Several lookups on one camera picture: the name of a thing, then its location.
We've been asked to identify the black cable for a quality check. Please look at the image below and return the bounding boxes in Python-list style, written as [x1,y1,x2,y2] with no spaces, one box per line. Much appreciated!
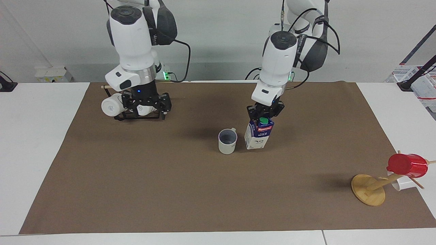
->
[244,67,262,81]
[168,38,191,83]
[287,7,341,90]

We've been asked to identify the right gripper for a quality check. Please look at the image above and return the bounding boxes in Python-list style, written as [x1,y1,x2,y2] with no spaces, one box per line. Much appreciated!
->
[114,81,172,121]

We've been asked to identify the wooden mug tree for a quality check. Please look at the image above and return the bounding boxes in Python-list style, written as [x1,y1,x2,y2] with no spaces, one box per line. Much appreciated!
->
[351,150,436,207]

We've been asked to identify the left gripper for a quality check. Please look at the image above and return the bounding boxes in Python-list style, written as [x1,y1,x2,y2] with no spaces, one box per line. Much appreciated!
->
[247,96,285,121]

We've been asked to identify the white cup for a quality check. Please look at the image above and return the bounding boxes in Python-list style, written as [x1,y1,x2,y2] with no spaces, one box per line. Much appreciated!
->
[101,93,154,117]
[388,171,418,192]

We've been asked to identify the white power strip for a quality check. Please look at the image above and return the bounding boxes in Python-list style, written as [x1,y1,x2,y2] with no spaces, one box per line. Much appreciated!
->
[156,64,178,82]

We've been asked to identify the white plastic basket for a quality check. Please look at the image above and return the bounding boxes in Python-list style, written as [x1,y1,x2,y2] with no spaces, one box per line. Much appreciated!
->
[384,65,436,113]

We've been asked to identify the white wall box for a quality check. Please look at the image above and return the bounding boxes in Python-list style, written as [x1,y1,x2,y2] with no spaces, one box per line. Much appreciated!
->
[34,66,73,83]

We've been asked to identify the grey cup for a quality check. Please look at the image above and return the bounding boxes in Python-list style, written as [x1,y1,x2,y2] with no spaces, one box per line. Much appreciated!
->
[218,128,238,155]

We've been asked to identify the red cup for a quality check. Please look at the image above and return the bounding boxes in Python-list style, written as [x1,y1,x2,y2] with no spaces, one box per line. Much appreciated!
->
[386,153,429,178]

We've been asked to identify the black stand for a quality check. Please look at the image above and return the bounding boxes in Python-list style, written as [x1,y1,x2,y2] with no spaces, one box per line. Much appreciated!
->
[396,26,436,92]
[0,70,18,93]

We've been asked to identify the blue and white milk carton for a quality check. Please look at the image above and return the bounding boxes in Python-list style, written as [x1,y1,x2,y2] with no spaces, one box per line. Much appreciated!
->
[244,117,275,150]

